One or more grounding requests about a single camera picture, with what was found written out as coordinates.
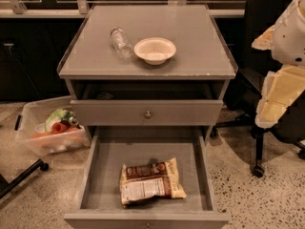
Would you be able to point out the brown chip bag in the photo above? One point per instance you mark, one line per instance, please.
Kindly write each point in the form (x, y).
(155, 180)

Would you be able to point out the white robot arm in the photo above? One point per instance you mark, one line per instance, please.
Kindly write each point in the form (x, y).
(286, 41)

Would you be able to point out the closed grey top drawer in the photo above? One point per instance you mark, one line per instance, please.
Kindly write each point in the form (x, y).
(132, 112)

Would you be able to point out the round metal drawer knob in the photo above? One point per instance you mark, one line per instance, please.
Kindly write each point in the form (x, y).
(148, 114)

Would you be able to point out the grey drawer cabinet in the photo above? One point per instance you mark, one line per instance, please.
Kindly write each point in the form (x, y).
(200, 69)

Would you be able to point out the green snack bag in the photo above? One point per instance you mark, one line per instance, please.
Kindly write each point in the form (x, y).
(58, 116)

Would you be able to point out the white paper bowl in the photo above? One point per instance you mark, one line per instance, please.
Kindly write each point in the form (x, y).
(155, 50)

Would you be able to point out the clear plastic water bottle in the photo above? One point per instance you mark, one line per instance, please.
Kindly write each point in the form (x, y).
(121, 42)

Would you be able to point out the orange red can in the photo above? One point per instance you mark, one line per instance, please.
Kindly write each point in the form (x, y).
(60, 127)

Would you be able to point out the clear plastic storage bin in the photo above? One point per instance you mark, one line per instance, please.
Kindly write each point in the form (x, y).
(32, 126)

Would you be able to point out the black office chair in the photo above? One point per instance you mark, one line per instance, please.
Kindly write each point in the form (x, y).
(244, 92)

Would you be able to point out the black chair leg with caster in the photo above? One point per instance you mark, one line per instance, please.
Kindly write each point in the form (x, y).
(6, 187)

